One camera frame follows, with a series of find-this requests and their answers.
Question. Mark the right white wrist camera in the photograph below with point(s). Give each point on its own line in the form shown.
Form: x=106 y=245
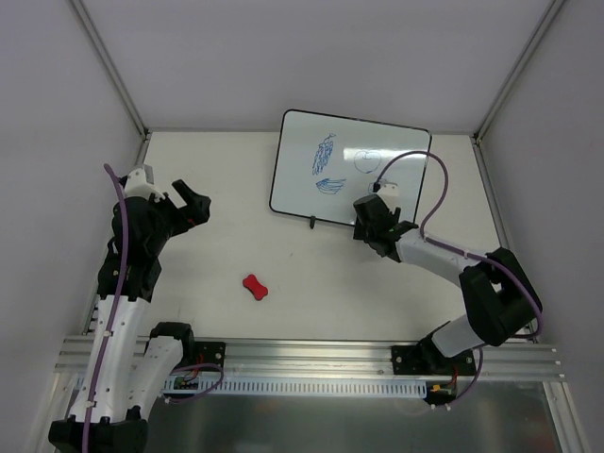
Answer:
x=386 y=189

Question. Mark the aluminium corner post left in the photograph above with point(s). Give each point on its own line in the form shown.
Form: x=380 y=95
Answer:
x=93 y=36

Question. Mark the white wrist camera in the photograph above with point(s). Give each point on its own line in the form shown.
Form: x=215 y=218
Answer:
x=386 y=189
x=140 y=183

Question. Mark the white slotted cable duct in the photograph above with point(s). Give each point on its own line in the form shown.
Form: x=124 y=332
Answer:
x=293 y=386

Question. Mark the white whiteboard black frame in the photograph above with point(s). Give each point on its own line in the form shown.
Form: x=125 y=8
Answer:
x=325 y=163

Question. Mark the red whiteboard eraser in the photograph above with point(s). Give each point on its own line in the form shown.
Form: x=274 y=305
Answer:
x=255 y=287

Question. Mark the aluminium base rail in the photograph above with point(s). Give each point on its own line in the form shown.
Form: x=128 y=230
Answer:
x=350 y=359

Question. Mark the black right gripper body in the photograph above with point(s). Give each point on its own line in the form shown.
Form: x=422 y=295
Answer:
x=366 y=226

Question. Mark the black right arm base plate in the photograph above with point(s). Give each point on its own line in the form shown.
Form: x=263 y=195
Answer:
x=426 y=360

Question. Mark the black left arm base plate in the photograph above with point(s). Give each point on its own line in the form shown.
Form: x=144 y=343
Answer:
x=210 y=352

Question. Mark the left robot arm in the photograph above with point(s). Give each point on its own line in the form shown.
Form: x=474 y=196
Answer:
x=111 y=411

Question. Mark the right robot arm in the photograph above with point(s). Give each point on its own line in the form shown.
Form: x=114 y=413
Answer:
x=497 y=295

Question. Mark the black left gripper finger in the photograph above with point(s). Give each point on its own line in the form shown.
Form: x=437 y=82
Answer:
x=161 y=201
x=197 y=206

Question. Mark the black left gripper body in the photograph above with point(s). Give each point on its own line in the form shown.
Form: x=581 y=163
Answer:
x=171 y=209

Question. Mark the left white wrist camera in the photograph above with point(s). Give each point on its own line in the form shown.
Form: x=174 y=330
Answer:
x=140 y=183

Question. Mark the aluminium side rail right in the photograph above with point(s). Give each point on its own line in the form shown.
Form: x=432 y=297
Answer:
x=493 y=198

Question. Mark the aluminium corner post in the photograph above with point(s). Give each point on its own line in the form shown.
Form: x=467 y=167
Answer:
x=538 y=34
x=93 y=36

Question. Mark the aluminium corner post right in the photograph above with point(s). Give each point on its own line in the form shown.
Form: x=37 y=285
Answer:
x=538 y=34

